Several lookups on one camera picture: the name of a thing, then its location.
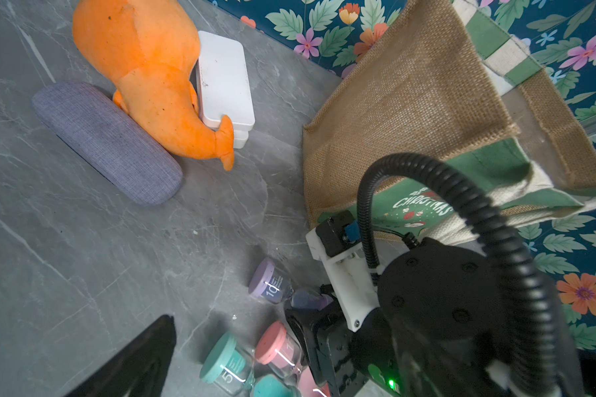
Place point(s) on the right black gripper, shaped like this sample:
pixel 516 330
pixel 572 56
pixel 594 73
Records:
pixel 318 323

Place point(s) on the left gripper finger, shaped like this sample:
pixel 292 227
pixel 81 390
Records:
pixel 139 369

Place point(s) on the green hourglass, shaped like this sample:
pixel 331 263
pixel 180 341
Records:
pixel 230 367

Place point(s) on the green canvas Christmas bag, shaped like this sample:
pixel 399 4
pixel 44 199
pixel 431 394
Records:
pixel 446 81

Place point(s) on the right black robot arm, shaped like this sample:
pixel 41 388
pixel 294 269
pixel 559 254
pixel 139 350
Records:
pixel 438 320

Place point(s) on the pink hourglass in pile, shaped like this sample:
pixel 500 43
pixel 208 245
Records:
pixel 279 351

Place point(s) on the purple hourglass top pile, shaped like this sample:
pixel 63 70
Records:
pixel 272 284

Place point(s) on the purple oval case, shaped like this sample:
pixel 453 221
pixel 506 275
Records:
pixel 111 142

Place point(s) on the white rectangular box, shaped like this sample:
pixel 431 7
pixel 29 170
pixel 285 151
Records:
pixel 223 86

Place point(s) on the orange whale toy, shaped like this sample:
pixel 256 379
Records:
pixel 148 50

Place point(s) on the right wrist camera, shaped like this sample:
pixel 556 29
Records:
pixel 336 243

